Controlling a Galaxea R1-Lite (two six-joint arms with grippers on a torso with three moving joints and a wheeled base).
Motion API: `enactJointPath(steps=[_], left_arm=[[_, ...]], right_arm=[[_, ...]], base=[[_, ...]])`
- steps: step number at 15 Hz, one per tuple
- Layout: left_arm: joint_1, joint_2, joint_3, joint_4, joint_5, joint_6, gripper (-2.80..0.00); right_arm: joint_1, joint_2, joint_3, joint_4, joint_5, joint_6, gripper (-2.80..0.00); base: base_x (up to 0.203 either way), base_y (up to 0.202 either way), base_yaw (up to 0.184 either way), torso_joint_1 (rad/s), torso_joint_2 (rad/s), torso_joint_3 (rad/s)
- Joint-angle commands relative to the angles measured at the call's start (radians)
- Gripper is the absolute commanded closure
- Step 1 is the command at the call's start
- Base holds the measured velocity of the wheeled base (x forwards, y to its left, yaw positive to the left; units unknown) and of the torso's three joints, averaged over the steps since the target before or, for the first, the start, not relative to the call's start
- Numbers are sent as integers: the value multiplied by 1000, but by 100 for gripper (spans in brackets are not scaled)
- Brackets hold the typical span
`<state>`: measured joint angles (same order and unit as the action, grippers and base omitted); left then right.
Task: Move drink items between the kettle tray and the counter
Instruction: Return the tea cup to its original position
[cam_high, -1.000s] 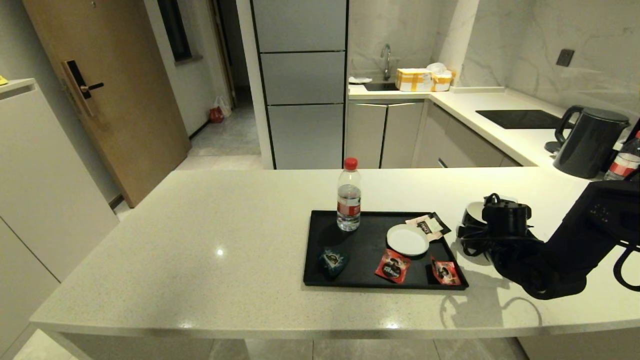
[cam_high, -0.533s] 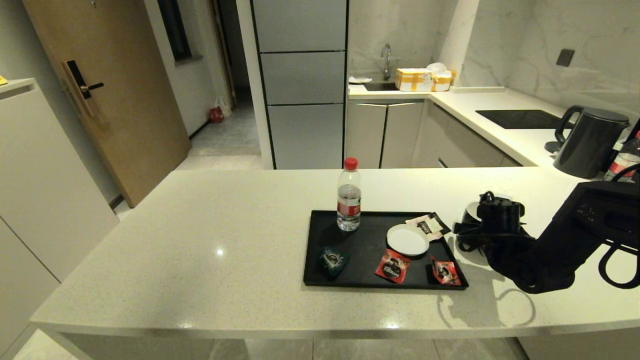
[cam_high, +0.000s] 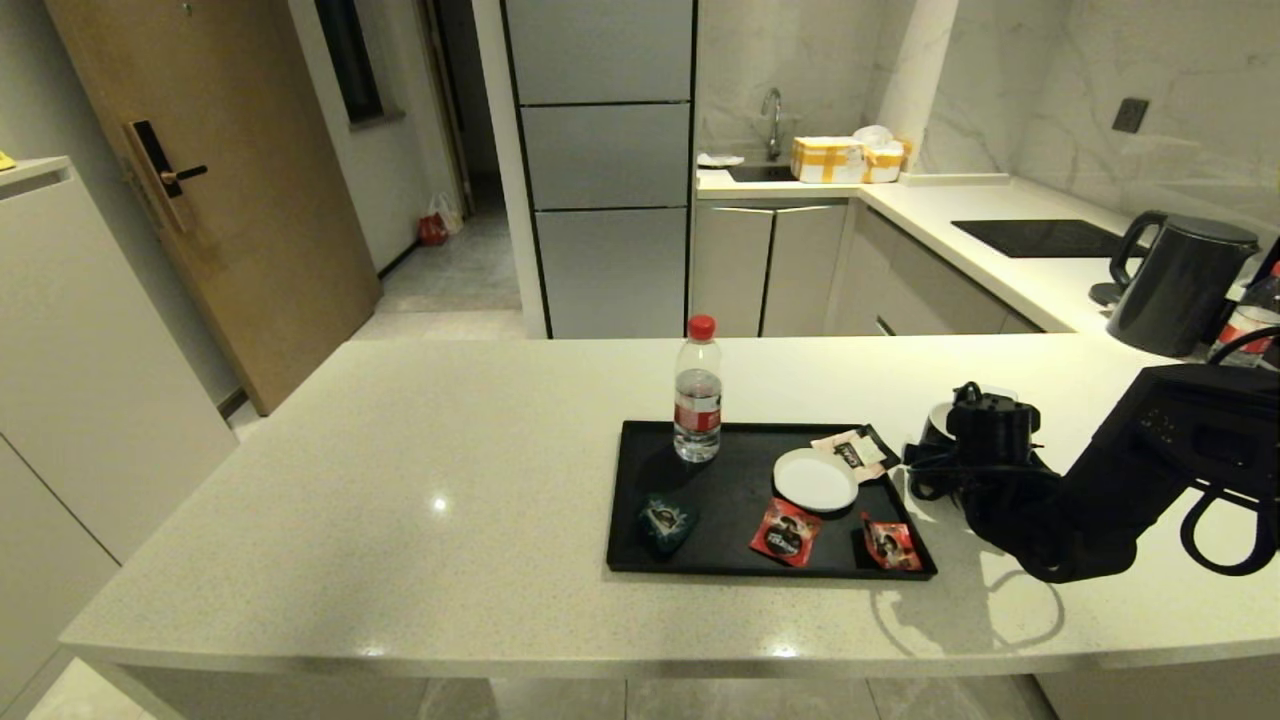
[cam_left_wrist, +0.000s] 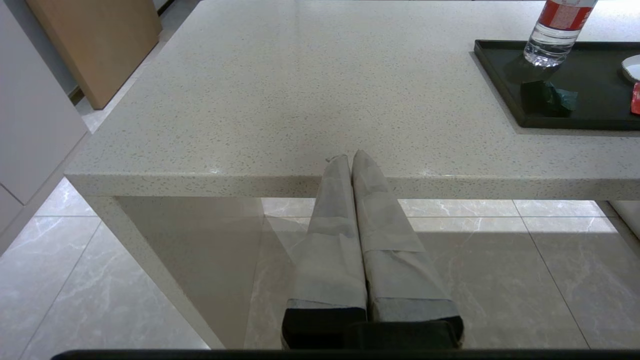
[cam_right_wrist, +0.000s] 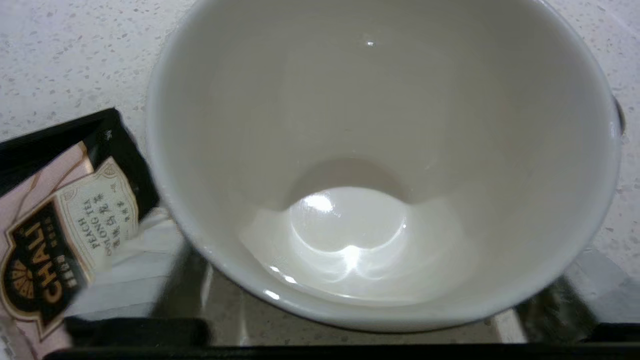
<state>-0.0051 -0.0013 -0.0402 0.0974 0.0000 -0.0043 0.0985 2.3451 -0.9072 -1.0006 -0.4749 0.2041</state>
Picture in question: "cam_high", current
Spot black electric kettle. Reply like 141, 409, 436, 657
1107, 210, 1261, 358

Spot red bag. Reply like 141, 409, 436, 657
418, 193, 464, 247

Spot white round saucer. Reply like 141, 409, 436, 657
772, 447, 859, 514

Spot grey counter drawer unit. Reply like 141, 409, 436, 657
830, 205, 1046, 336

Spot black mug white inside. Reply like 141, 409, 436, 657
920, 402, 961, 449

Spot wooden door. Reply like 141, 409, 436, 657
42, 0, 382, 416

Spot black induction cooktop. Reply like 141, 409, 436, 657
950, 218, 1149, 260

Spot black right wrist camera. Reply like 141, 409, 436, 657
946, 382, 1041, 466

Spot dark green snack packet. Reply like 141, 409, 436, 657
638, 495, 701, 556

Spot dark narrow window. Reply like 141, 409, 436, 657
315, 0, 386, 126

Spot black door lock handle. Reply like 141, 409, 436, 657
123, 120, 209, 236

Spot red-capped water bottle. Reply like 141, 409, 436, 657
1210, 262, 1280, 369
672, 314, 723, 464

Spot pink and black sachet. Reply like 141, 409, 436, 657
811, 424, 903, 483

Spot black rectangular serving tray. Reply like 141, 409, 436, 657
605, 420, 939, 581

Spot tall silver refrigerator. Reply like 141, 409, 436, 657
500, 0, 696, 340

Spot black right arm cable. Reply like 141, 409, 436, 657
1180, 325, 1280, 578

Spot white tall cabinet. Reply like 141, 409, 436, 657
0, 156, 239, 691

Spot grey base cabinet doors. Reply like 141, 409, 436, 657
692, 200, 851, 337

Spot red instant coffee packet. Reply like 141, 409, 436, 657
860, 510, 923, 572
749, 497, 823, 568

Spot yellow taped cardboard box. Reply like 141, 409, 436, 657
791, 136, 867, 185

